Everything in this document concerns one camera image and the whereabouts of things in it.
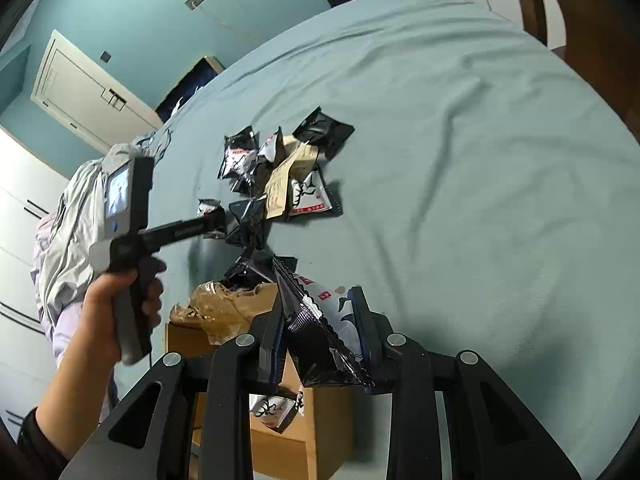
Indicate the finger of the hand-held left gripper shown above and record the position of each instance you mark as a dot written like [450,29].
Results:
[185,228]

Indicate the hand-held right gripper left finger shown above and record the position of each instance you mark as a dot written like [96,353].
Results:
[270,347]

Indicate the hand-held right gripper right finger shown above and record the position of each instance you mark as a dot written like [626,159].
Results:
[361,320]

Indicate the silver antler print snack packet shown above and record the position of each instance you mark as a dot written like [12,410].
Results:
[312,195]
[209,207]
[272,410]
[270,147]
[237,157]
[320,330]

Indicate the black snack packet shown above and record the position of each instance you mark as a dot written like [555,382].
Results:
[248,220]
[325,132]
[252,270]

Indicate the cardboard box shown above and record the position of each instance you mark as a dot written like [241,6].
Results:
[320,440]

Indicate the person's left forearm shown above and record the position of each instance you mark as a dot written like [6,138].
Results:
[65,410]

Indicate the person's left hand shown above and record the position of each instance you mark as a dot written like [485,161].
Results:
[100,310]

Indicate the crumpled grey blanket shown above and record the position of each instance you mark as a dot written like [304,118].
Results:
[70,230]

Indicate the beige sachet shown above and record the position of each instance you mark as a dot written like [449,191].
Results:
[280,190]
[292,142]

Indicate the white drawer unit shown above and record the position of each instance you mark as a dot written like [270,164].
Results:
[20,260]

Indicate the teal bed sheet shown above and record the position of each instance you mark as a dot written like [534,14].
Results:
[475,185]

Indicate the dark wooden furniture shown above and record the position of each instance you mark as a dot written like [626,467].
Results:
[590,20]

